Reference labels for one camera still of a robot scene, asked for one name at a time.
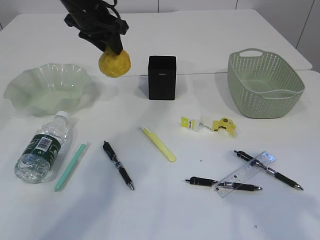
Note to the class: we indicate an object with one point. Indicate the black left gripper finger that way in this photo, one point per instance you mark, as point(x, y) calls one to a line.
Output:
point(93, 40)
point(113, 42)

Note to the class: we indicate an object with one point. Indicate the mint green pen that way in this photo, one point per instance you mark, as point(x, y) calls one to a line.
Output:
point(72, 164)

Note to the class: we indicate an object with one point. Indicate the black pen under ruler top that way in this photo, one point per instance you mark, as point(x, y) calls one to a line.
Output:
point(243, 155)

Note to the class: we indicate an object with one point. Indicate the yellow white waste paper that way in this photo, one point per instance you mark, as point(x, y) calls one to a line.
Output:
point(209, 124)

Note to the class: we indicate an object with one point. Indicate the green woven plastic basket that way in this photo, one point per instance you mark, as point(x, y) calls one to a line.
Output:
point(263, 87)

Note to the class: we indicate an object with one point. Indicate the black square pen holder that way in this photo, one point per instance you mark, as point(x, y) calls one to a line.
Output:
point(162, 70)

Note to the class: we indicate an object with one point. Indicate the black pen centre left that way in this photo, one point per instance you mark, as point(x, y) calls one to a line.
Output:
point(122, 171)

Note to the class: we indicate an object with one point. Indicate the black pen under ruler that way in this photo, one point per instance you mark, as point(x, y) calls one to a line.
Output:
point(243, 155)
point(225, 184)

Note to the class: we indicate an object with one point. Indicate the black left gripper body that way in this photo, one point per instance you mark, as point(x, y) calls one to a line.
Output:
point(101, 25)

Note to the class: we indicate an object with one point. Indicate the yellow pear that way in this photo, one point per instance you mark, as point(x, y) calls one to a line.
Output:
point(113, 65)

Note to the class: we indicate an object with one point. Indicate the green wavy glass plate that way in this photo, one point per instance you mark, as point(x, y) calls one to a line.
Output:
point(48, 89)

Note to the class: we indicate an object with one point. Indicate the black pen under ruler bottom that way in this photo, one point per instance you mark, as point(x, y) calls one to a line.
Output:
point(225, 184)

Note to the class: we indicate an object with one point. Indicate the yellow pen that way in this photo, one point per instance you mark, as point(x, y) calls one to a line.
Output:
point(159, 144)

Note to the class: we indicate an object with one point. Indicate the clear water bottle green label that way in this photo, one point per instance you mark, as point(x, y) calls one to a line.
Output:
point(42, 151)

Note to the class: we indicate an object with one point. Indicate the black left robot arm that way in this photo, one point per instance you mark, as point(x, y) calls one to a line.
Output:
point(92, 8)

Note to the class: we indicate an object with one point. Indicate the transparent plastic ruler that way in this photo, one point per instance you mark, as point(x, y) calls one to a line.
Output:
point(244, 173)

